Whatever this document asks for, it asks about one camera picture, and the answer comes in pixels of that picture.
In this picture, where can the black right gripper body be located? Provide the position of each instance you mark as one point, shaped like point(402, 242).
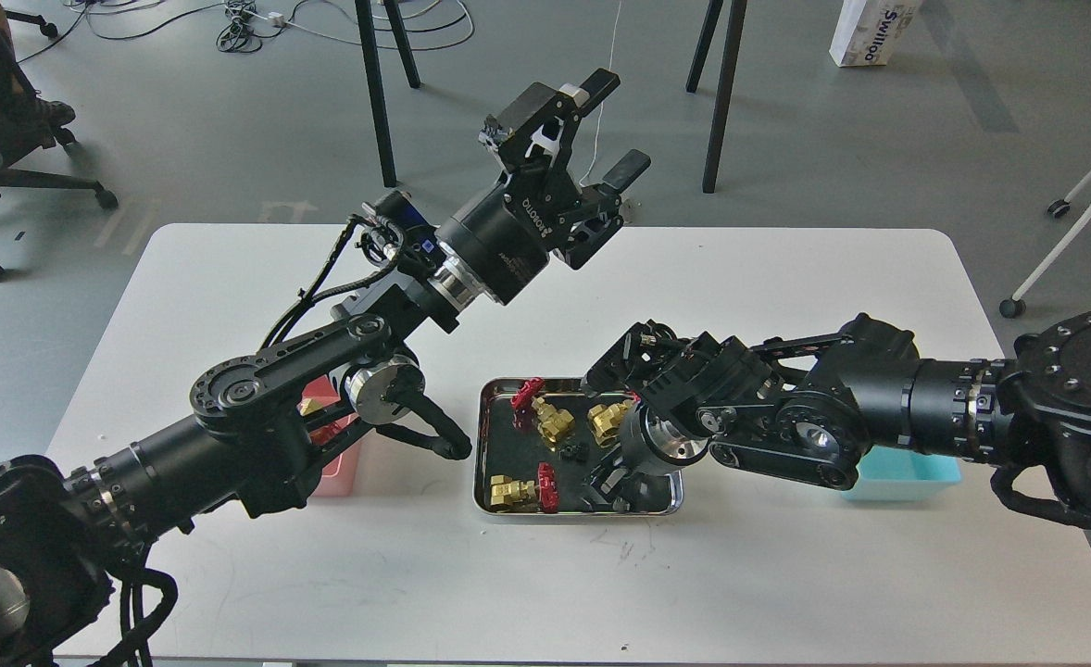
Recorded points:
point(652, 446)

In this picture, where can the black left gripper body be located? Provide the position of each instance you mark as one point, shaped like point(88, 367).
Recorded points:
point(504, 237)

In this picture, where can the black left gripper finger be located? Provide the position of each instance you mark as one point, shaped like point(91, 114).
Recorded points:
point(597, 218)
point(536, 130)

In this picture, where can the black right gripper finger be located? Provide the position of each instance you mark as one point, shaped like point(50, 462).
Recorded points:
point(611, 487)

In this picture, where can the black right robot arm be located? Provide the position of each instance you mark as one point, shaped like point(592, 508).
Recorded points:
point(809, 409)

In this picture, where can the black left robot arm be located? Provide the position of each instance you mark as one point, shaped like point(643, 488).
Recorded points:
point(334, 367)

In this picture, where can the small black gear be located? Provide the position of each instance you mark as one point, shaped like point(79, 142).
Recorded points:
point(577, 451)

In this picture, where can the blue plastic box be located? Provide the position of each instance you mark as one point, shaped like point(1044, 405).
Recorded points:
point(890, 475)

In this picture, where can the white cardboard box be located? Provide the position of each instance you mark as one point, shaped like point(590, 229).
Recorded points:
point(867, 32)

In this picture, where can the metal tray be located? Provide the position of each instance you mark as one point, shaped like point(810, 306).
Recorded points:
point(501, 449)

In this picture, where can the black stand leg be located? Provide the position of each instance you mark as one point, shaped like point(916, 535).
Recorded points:
point(724, 92)
point(373, 75)

